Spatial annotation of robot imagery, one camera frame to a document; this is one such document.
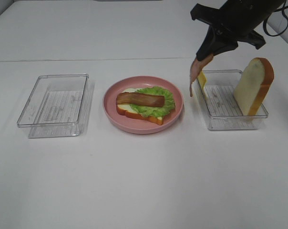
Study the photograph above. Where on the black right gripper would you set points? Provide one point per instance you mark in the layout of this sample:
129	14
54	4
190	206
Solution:
235	21

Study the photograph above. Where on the clear plastic tray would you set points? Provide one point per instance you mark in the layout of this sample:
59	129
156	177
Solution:
219	108
58	106

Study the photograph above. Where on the pink round plate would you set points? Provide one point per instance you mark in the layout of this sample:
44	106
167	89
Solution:
137	126

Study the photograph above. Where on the yellow cheese slice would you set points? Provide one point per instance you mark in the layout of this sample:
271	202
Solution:
202	81

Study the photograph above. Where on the right clear plastic tray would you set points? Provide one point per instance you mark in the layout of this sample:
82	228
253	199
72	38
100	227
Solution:
219	108

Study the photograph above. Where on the bread slice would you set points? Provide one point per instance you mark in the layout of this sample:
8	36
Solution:
253	85
125	109

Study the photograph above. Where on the green lettuce leaf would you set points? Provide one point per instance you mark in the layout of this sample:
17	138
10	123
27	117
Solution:
157	112

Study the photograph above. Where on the pink bacon strip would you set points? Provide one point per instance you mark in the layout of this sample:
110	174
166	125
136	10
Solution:
196	68

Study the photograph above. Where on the brown bacon strip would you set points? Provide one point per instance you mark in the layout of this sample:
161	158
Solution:
140	99

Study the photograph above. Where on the left clear plastic tray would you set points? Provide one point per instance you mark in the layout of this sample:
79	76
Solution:
58	106

